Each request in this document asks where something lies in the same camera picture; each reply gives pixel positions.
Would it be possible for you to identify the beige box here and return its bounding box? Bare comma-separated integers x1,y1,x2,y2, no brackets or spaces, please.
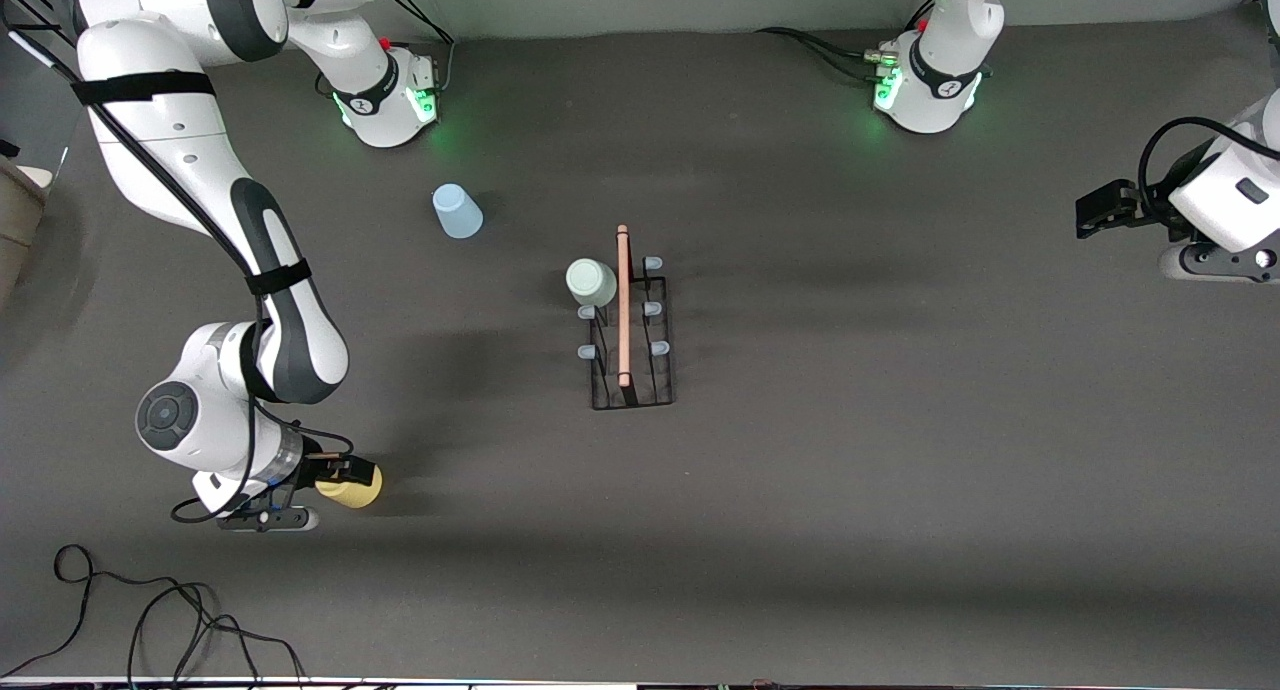
0,160,53,306

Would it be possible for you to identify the black right base cable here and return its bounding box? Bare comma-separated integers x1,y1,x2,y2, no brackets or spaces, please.
378,0,456,96

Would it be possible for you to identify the light blue plastic cup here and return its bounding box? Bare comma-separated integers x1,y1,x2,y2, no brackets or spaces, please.
432,183,484,240

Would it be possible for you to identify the black base cable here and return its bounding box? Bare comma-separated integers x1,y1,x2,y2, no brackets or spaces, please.
378,0,456,96
755,26,901,83

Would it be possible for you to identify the dark metal frame rail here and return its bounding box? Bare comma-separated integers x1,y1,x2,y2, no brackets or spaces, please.
0,0,81,81

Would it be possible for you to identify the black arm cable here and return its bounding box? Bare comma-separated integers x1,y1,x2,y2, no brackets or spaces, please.
0,0,357,524
1138,117,1280,233

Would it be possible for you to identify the pale green plastic cup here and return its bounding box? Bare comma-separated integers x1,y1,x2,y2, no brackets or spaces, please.
566,258,618,308

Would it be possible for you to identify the yellow plastic cup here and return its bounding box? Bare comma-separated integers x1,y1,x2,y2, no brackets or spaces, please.
315,467,384,509

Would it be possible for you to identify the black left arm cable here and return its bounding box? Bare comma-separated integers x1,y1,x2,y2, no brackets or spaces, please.
1138,117,1280,233

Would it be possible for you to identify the loose black cable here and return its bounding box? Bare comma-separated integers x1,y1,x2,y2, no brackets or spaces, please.
0,544,307,687

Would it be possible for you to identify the black left base cable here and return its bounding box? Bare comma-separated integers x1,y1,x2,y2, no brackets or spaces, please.
755,26,901,83

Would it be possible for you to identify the black wire cup holder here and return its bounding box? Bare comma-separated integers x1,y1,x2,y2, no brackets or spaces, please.
577,224,677,411

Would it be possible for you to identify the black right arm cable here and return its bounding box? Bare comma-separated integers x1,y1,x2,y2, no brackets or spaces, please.
0,0,357,524

